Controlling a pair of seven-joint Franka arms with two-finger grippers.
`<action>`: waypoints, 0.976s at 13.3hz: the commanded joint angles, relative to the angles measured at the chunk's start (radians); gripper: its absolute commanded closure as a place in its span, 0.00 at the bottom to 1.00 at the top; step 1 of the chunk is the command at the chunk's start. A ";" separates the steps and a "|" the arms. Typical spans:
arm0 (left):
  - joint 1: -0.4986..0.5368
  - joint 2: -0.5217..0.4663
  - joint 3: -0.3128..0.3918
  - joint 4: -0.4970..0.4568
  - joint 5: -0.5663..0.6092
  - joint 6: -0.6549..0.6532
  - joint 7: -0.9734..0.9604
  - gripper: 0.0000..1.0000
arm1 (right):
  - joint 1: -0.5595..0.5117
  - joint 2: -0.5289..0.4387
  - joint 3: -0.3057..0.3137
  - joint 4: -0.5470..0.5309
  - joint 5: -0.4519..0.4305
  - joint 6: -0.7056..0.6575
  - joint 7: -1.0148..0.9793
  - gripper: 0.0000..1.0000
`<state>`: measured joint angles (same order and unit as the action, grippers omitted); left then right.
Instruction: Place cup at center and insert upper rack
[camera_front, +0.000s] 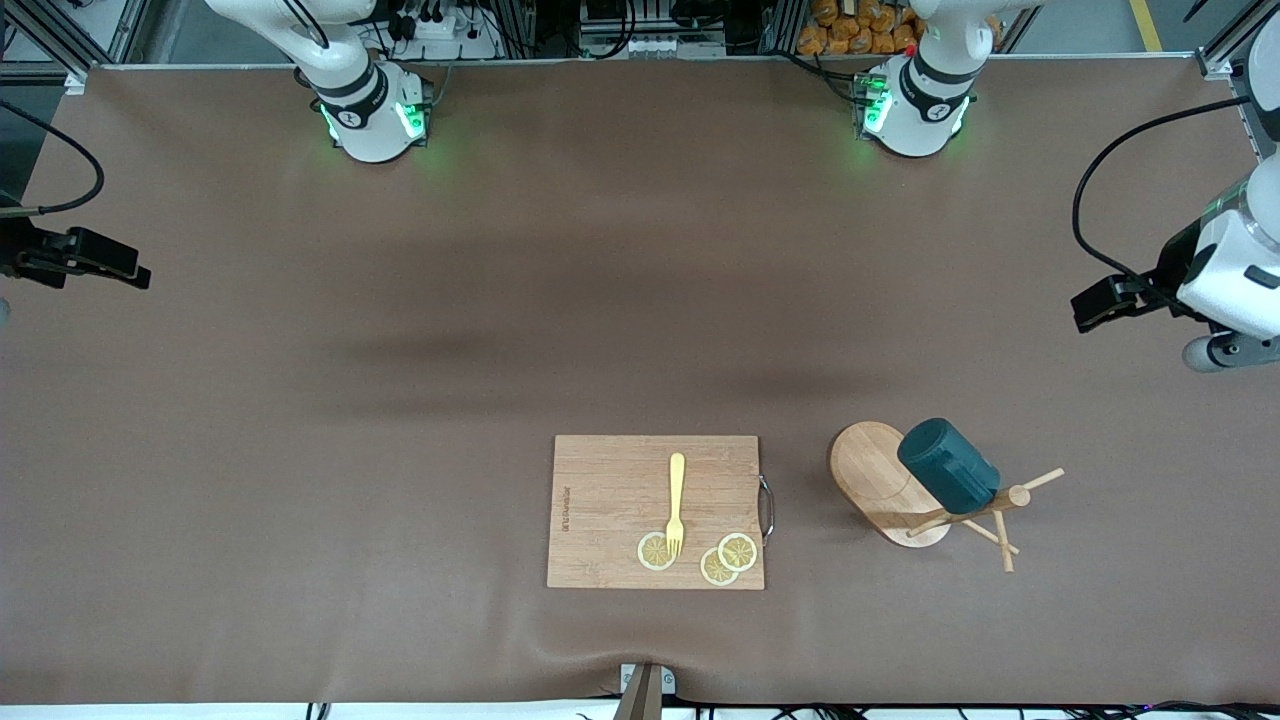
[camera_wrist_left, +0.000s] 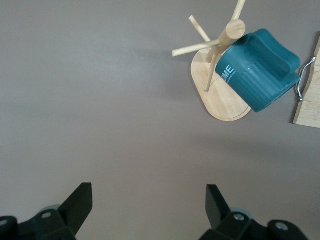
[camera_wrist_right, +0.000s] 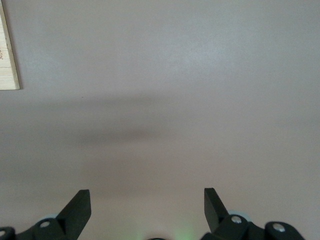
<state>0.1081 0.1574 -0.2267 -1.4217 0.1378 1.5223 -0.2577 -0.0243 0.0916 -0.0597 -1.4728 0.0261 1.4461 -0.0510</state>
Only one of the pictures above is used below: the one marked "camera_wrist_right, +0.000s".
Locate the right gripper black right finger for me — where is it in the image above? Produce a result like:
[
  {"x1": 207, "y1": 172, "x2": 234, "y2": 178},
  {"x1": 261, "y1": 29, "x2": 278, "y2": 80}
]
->
[{"x1": 201, "y1": 187, "x2": 306, "y2": 240}]

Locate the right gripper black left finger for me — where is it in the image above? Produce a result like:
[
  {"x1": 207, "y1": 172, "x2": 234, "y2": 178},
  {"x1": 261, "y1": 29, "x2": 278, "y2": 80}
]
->
[{"x1": 0, "y1": 189, "x2": 91, "y2": 240}]

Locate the bamboo cutting board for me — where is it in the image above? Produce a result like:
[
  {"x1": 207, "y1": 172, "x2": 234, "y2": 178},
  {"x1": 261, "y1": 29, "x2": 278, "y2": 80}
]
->
[{"x1": 0, "y1": 0, "x2": 21, "y2": 90}]

